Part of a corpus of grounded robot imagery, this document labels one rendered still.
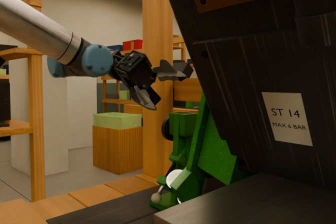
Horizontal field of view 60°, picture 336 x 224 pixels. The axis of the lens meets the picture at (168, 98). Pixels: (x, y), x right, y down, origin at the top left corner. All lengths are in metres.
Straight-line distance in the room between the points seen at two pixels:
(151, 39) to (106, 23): 7.93
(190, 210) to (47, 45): 0.48
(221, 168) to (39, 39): 0.44
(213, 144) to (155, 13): 0.78
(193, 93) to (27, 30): 0.66
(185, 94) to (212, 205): 0.85
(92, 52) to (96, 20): 8.23
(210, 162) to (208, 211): 0.18
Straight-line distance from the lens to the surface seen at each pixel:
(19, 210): 0.97
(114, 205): 0.92
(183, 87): 1.15
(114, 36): 9.18
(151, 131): 1.17
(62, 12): 8.43
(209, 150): 0.48
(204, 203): 0.33
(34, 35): 0.67
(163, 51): 1.16
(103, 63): 0.69
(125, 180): 1.18
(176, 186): 0.50
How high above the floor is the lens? 1.26
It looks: 3 degrees down
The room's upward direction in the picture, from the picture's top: straight up
